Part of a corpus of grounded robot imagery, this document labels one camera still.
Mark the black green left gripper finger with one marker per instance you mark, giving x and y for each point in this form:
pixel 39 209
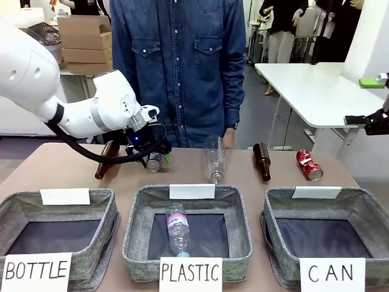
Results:
pixel 143 162
pixel 167 156

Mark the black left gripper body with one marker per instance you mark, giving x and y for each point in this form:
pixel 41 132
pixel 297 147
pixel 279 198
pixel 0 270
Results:
pixel 146 141

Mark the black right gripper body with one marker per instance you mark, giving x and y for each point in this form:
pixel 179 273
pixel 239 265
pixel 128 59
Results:
pixel 378 123

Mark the dark aluminium drink can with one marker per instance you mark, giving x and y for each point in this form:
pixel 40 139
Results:
pixel 155 164

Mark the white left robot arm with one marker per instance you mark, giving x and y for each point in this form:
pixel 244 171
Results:
pixel 106 100

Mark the grey fabric plastic basket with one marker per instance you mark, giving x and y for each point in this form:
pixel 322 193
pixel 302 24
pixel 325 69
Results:
pixel 139 225

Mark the crushed red soda can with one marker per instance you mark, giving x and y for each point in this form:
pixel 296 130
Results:
pixel 310 165

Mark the grey fabric bottle basket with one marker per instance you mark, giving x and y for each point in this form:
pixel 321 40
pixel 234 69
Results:
pixel 100 213

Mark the grey fabric can basket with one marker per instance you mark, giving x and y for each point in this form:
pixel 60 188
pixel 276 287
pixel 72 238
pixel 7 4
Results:
pixel 273 225

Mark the white paper CAN sign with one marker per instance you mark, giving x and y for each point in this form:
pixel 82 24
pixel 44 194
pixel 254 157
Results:
pixel 332 273

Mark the person's left hand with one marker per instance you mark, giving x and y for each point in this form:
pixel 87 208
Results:
pixel 229 138

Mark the brown glass bottle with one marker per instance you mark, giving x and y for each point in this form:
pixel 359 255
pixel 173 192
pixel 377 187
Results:
pixel 263 158
pixel 106 159

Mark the green flat box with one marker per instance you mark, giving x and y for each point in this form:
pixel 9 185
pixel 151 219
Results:
pixel 369 83

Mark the blank white card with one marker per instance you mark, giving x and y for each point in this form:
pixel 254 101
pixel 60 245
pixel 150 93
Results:
pixel 65 196
pixel 192 191
pixel 316 192

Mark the white background table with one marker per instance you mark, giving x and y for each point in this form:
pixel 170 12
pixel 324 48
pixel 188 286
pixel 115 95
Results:
pixel 319 91

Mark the clear plastic bottle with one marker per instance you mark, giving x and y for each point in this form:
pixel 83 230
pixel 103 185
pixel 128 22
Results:
pixel 214 161

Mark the pink-labelled plastic water bottle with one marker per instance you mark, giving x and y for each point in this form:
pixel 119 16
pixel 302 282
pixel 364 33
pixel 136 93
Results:
pixel 177 228

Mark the person in denim shirt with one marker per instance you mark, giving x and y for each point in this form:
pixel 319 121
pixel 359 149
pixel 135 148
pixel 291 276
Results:
pixel 182 61

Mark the closed cardboard box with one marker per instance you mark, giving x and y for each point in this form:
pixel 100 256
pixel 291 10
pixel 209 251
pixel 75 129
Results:
pixel 88 55
pixel 89 69

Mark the bystander in dark clothes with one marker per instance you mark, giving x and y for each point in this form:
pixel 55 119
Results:
pixel 354 27

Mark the black vertical pole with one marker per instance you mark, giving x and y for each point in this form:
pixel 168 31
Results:
pixel 322 30

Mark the bystander in black top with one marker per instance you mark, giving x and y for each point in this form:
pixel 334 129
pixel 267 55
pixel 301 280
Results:
pixel 284 27

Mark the white paper PLASTIC sign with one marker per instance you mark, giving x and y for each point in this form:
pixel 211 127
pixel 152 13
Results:
pixel 191 272

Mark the open cardboard box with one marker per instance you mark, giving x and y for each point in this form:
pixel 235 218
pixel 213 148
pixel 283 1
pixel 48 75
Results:
pixel 85 32

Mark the crate of dark items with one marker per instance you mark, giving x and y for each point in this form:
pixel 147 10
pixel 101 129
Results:
pixel 45 33

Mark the white paper BOTTLE sign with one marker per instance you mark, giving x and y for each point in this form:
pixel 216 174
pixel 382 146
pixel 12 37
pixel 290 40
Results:
pixel 36 270

